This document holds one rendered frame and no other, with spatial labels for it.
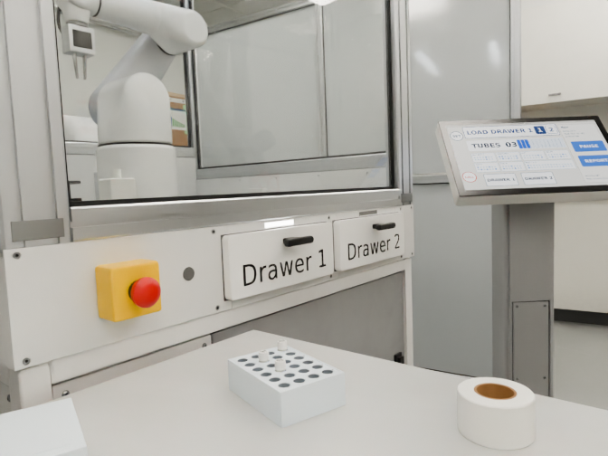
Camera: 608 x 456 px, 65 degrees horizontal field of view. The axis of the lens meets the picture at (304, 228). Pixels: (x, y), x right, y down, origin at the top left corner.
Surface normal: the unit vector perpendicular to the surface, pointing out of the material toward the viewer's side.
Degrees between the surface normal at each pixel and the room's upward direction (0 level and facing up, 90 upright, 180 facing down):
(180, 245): 90
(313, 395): 90
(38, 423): 0
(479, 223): 90
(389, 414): 0
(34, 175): 90
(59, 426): 0
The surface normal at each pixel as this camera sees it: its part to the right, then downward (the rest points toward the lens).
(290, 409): 0.56, 0.05
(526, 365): 0.01, 0.08
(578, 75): -0.54, 0.09
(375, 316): 0.77, 0.03
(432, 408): -0.04, -1.00
